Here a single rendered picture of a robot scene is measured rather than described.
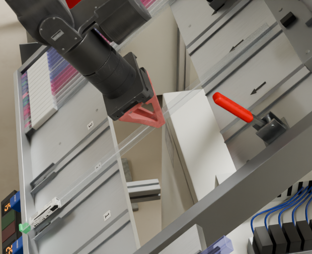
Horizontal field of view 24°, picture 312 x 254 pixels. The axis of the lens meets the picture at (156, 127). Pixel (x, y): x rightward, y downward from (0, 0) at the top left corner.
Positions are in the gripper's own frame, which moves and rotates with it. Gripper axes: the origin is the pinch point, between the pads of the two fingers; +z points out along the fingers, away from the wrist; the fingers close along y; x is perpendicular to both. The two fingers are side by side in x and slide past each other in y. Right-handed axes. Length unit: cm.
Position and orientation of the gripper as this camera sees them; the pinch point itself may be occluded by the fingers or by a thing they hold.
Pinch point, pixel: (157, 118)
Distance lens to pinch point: 109.7
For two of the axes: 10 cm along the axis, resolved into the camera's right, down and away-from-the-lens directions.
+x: -7.8, 5.7, 2.4
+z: 5.9, 5.5, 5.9
